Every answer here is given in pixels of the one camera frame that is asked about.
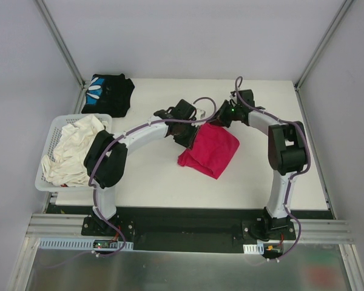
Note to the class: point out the cream t shirt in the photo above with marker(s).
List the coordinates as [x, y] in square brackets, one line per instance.
[67, 169]

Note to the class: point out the right white cable duct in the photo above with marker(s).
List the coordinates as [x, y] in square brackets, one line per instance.
[253, 249]

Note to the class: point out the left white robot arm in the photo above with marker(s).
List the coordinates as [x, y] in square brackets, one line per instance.
[105, 161]

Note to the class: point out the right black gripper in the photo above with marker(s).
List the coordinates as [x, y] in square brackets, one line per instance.
[218, 118]

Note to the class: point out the black t shirt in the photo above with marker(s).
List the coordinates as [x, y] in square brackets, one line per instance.
[109, 94]

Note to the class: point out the white cable duct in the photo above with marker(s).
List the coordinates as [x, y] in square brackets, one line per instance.
[83, 244]
[253, 249]

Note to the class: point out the pink t shirt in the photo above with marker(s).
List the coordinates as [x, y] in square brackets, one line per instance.
[212, 151]

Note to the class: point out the left white cable duct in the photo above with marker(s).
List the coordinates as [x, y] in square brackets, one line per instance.
[83, 244]

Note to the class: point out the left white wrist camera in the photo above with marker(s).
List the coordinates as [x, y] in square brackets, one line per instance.
[200, 114]

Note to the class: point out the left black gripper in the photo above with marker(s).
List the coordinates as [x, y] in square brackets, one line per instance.
[185, 138]

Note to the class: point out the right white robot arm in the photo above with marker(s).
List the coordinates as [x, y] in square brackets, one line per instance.
[288, 156]

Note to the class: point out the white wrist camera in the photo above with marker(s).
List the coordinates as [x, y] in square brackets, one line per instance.
[233, 96]
[200, 114]

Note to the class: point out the aluminium frame post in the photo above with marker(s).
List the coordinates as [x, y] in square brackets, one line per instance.
[339, 16]
[59, 40]

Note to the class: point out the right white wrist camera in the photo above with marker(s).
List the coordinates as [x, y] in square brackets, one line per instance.
[233, 96]

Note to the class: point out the white plastic laundry basket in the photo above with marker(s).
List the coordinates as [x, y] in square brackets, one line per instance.
[52, 140]

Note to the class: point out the left aluminium frame post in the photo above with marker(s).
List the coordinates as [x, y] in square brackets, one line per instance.
[59, 40]

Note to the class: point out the right aluminium frame post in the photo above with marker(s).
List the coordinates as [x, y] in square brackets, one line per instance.
[339, 16]

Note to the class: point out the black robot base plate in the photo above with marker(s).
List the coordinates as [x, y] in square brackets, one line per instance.
[189, 230]

